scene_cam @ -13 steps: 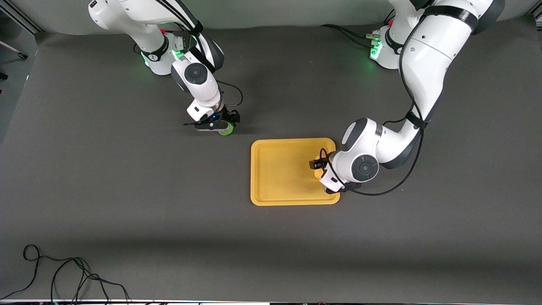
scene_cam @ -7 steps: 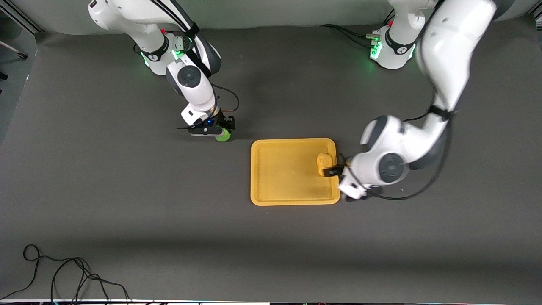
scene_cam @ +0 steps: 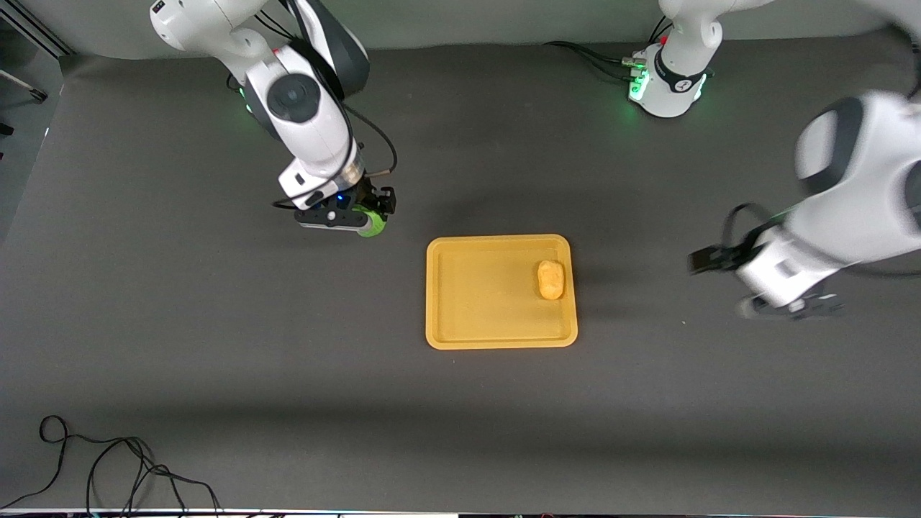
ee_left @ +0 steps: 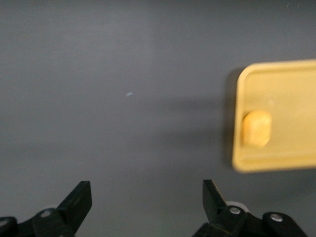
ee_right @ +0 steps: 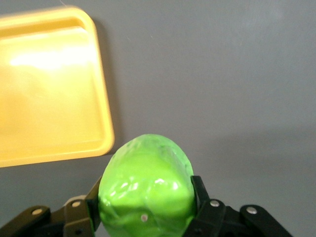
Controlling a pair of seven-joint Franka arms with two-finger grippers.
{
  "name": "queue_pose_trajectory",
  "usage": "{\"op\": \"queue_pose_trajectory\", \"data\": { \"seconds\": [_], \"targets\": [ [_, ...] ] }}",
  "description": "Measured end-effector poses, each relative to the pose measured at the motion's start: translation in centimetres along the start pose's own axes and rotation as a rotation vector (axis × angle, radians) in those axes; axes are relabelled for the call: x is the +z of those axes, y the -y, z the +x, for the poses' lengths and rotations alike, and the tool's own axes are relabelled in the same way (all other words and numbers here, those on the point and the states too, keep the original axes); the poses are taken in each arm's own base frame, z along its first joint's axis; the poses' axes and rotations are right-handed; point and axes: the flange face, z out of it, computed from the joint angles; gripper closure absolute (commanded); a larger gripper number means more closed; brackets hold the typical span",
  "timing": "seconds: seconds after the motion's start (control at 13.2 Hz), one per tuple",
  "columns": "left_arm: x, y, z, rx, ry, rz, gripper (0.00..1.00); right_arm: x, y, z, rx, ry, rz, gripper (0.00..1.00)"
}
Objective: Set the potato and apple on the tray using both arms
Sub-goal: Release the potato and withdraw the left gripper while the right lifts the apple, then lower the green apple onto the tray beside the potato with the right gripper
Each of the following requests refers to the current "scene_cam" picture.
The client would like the green apple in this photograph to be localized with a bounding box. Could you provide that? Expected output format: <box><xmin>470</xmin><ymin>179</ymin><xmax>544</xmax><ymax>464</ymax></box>
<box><xmin>357</xmin><ymin>208</ymin><xmax>388</xmax><ymax>239</ymax></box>

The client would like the yellow potato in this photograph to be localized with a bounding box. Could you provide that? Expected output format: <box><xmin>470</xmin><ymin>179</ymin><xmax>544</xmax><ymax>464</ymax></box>
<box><xmin>537</xmin><ymin>260</ymin><xmax>566</xmax><ymax>301</ymax></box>

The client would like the orange plastic tray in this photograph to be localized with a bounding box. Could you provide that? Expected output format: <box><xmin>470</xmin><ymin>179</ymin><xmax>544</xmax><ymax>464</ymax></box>
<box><xmin>425</xmin><ymin>234</ymin><xmax>579</xmax><ymax>351</ymax></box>

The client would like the dark grey table mat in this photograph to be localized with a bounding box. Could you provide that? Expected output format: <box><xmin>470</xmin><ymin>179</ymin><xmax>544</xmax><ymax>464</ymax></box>
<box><xmin>0</xmin><ymin>29</ymin><xmax>921</xmax><ymax>513</ymax></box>

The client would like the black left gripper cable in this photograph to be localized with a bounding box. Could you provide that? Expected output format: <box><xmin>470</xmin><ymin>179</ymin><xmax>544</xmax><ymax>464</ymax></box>
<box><xmin>722</xmin><ymin>202</ymin><xmax>778</xmax><ymax>253</ymax></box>

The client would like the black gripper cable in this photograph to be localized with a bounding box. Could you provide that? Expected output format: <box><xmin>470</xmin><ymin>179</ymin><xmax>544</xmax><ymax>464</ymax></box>
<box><xmin>271</xmin><ymin>101</ymin><xmax>399</xmax><ymax>212</ymax></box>
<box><xmin>722</xmin><ymin>202</ymin><xmax>778</xmax><ymax>253</ymax></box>

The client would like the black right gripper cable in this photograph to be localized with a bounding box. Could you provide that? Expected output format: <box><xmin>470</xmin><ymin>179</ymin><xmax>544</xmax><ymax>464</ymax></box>
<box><xmin>271</xmin><ymin>101</ymin><xmax>399</xmax><ymax>212</ymax></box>

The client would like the black right arm base cable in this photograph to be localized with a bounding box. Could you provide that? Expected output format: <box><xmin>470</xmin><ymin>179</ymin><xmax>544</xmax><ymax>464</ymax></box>
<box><xmin>226</xmin><ymin>7</ymin><xmax>289</xmax><ymax>98</ymax></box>

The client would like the black arm base cable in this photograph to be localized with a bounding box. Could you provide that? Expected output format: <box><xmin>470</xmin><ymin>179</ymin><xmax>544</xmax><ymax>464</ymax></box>
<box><xmin>226</xmin><ymin>7</ymin><xmax>289</xmax><ymax>98</ymax></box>
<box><xmin>544</xmin><ymin>14</ymin><xmax>676</xmax><ymax>81</ymax></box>

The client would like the black left arm base cable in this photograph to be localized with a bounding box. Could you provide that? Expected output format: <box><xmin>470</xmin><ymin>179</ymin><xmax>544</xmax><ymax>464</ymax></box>
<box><xmin>544</xmin><ymin>14</ymin><xmax>676</xmax><ymax>81</ymax></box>

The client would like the thin black loose cable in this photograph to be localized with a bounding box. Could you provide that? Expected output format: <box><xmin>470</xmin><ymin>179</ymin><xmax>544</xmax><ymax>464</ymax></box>
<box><xmin>0</xmin><ymin>415</ymin><xmax>224</xmax><ymax>516</ymax></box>

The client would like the grey aluminium frame rail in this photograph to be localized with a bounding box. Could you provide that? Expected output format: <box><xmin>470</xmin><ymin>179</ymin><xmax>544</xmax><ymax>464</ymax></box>
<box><xmin>0</xmin><ymin>0</ymin><xmax>76</xmax><ymax>60</ymax></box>

